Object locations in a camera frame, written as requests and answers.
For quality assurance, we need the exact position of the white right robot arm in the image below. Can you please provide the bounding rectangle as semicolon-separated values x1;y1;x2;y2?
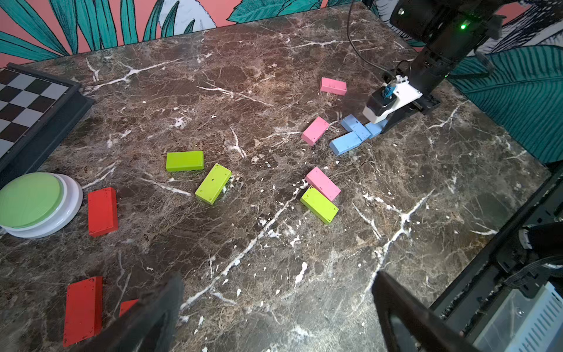
383;1;507;133

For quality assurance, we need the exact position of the blue block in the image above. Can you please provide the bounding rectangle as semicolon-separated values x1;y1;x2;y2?
364;120;388;139
341;114;372;142
329;132;362;155

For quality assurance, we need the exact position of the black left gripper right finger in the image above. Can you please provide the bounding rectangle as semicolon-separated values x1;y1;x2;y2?
371;271;477;351

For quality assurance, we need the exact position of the white slotted cable duct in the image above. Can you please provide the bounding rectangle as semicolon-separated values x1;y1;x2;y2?
473;282;562;352

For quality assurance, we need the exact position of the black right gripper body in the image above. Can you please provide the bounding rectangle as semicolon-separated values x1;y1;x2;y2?
382;49;453;134

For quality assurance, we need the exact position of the black front rail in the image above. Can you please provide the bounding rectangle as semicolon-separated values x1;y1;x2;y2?
431;163;562;343

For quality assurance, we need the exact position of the red block near button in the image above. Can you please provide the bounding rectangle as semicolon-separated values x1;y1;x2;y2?
88;187;119;237

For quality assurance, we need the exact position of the red block front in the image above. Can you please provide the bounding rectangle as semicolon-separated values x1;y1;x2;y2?
63;277;103;348

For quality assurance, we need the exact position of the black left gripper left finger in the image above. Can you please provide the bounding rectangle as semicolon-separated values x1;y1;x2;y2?
83;273;184;351

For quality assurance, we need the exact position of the green dome push button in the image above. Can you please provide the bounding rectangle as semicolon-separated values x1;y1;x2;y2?
1;172;83;239

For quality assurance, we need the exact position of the folded black chess board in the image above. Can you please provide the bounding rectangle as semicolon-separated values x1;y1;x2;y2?
1;63;95;174

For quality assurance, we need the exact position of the green block far left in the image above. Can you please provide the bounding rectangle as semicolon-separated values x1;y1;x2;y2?
166;151;204;172

